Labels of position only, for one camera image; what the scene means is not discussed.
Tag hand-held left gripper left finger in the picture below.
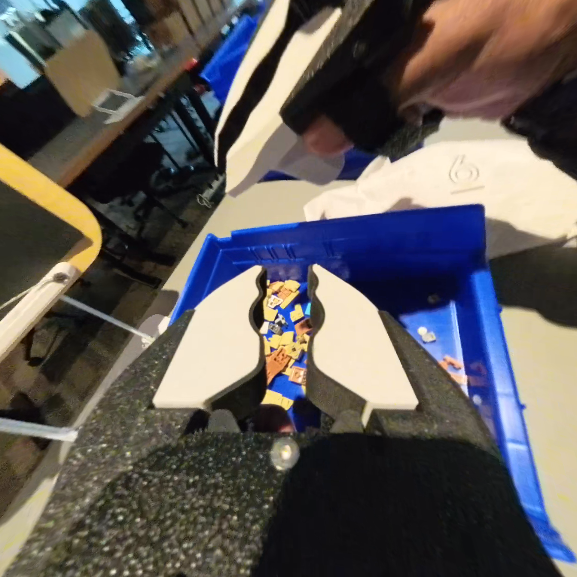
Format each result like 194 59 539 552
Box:
152 265 267 410

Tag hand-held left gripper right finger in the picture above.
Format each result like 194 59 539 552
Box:
306 264 419 413

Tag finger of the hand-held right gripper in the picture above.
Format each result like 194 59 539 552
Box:
214 0 316 174
224 8 347 197

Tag blue plastic bin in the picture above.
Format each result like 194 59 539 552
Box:
169 204 564 564

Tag grey desk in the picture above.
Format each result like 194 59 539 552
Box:
0 122 577 577

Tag person's right hand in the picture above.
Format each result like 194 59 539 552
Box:
303 0 577 156

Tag small scatter of toy bricks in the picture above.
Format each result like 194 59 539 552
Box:
415 293 490 406

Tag large white paper bag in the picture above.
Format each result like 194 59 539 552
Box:
304 140 577 260

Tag long wooden table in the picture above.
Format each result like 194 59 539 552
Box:
27 0 253 188

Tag beige divider panel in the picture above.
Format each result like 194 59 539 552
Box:
44 31 121 119

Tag wooden-edged black chair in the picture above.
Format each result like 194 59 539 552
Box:
0 144 103 361

